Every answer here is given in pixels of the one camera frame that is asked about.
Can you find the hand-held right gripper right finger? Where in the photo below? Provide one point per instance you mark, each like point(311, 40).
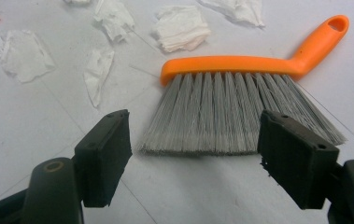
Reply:
point(296, 161)

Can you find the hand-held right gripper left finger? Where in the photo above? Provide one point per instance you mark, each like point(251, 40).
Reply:
point(103, 161)

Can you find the orange brush with grey bristles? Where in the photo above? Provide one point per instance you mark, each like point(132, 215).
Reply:
point(215, 109)

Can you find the pile of white paper scraps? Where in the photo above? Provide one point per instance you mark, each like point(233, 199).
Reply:
point(181, 29)

